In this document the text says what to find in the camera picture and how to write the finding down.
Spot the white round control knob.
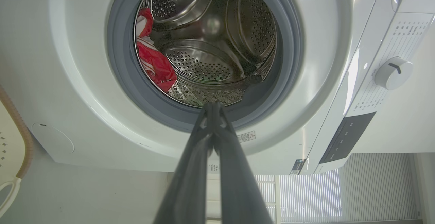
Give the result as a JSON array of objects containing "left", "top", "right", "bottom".
[{"left": 375, "top": 57, "right": 414, "bottom": 90}]

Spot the dark label sticker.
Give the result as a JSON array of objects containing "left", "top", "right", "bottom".
[{"left": 290, "top": 159, "right": 306, "bottom": 175}]

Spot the dark washing machine control panel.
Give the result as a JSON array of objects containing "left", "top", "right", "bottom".
[{"left": 319, "top": 112, "right": 377, "bottom": 164}]

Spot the red garment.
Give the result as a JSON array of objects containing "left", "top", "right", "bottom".
[{"left": 135, "top": 8, "right": 177, "bottom": 93}]

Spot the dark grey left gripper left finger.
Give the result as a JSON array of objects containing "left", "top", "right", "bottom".
[{"left": 153, "top": 103, "right": 214, "bottom": 224}]

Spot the white slatted window blind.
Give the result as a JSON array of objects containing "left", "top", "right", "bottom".
[{"left": 253, "top": 153, "right": 422, "bottom": 224}]

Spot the round white filter cover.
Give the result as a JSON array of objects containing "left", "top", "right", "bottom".
[{"left": 32, "top": 122, "right": 75, "bottom": 155}]

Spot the grey rubber door gasket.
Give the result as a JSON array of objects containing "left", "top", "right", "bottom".
[{"left": 106, "top": 0, "right": 304, "bottom": 133}]

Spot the cream perforated laundry basket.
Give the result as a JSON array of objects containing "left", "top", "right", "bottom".
[{"left": 0, "top": 85, "right": 34, "bottom": 218}]

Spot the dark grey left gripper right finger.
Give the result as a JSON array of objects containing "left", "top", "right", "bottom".
[{"left": 213, "top": 103, "right": 274, "bottom": 224}]

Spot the stainless steel washing machine drum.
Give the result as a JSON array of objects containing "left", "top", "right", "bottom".
[{"left": 134, "top": 0, "right": 277, "bottom": 108}]

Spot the white front-load washing machine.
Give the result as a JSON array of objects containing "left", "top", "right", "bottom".
[{"left": 0, "top": 0, "right": 435, "bottom": 175}]

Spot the grey warning triangle sticker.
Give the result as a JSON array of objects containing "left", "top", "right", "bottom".
[{"left": 237, "top": 131, "right": 256, "bottom": 143}]

